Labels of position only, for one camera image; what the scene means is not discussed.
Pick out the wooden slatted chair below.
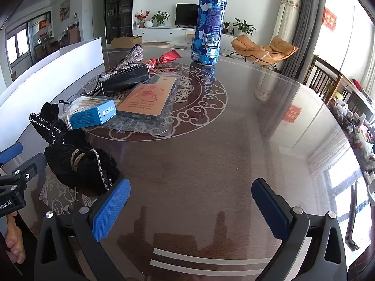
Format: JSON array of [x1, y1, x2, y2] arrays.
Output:
[[303, 55, 343, 103], [340, 79, 375, 118]]

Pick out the green potted plant white pot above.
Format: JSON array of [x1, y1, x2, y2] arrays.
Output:
[[151, 11, 170, 27]]

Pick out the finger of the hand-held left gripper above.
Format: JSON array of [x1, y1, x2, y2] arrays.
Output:
[[12, 153, 48, 182], [0, 142, 24, 164]]

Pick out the framed wall painting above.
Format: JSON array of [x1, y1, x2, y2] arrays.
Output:
[[60, 0, 71, 22]]

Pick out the blue camouflage bottle white cap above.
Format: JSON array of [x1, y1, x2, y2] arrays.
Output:
[[190, 0, 229, 65]]

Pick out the cardboard box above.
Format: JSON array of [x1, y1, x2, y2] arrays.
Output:
[[110, 35, 143, 49]]

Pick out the cotton swab box blue label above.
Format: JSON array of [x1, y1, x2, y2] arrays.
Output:
[[65, 94, 118, 131]]

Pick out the large leafy potted plant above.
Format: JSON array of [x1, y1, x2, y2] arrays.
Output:
[[233, 18, 257, 36]]

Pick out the beige hair tie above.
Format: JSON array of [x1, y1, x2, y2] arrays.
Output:
[[72, 149, 86, 172]]

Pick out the red flower arrangement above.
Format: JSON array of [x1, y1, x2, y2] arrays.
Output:
[[135, 10, 150, 28]]

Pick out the grey curtain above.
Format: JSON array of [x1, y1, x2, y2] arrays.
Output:
[[281, 0, 327, 79]]

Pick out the orange lounge chair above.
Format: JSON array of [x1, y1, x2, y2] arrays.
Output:
[[231, 34, 299, 68]]

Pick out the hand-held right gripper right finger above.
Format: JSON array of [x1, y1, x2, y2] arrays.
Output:
[[251, 178, 348, 281]]

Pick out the covered standing air conditioner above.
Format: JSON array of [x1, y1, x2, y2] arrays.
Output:
[[274, 0, 302, 47]]

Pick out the cluttered side table items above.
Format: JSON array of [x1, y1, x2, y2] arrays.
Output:
[[328, 94, 375, 170]]

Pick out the glitter bow hair claw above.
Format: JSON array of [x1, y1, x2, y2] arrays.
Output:
[[113, 43, 144, 71]]

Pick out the round low wooden table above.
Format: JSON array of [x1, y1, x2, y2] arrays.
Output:
[[142, 41, 170, 49]]

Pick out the black printed box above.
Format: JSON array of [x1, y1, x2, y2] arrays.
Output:
[[98, 62, 150, 96]]

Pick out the dark display cabinet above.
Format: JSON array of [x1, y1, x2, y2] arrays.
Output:
[[105, 0, 135, 44]]

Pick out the black television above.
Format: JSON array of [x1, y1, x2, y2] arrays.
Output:
[[176, 4, 199, 25]]

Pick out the tan phone case clear package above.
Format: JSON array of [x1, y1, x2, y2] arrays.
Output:
[[82, 74, 184, 138]]

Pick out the dark patterned glass desktop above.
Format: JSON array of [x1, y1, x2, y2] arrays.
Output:
[[6, 45, 370, 281]]

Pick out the person's left hand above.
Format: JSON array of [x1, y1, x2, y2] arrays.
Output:
[[4, 212, 26, 264]]

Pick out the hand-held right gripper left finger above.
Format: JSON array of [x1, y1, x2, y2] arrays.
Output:
[[34, 178, 131, 281]]

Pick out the red foil packet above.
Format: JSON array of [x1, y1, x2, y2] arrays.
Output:
[[157, 50, 182, 65]]

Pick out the clear glasses black arms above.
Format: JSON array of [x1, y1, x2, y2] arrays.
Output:
[[58, 73, 103, 106]]

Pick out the white television cabinet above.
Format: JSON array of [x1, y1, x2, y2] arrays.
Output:
[[132, 25, 244, 46]]

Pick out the red window decoration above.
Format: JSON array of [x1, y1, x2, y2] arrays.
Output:
[[322, 7, 337, 31]]

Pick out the red round candy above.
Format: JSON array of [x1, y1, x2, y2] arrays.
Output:
[[142, 59, 160, 71]]

